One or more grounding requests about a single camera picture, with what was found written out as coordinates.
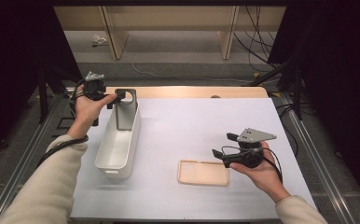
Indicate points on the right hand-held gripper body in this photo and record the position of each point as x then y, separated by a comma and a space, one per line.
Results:
246, 157

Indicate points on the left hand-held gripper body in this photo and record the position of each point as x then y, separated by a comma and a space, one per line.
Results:
94, 88

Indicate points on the dark translucent phone case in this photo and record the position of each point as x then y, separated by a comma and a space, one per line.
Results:
126, 116

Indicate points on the beige phone case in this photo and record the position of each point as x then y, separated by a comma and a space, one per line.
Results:
203, 173

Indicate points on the white plastic storage bin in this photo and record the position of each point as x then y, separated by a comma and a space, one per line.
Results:
116, 149

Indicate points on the person's left hand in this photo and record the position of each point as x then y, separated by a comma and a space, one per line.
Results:
86, 113

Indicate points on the person's right hand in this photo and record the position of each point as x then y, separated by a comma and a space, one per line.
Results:
268, 177

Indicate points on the white table sheet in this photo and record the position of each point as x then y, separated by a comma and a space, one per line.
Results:
184, 130

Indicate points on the crumpled white paper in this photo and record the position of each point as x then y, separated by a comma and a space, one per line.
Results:
99, 40

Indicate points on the black metal stand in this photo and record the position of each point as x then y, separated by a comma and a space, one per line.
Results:
297, 93

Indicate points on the black curtain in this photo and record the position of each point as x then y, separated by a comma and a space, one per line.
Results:
339, 77
10, 62

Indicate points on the light wooden bench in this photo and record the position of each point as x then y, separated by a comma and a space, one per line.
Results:
168, 17

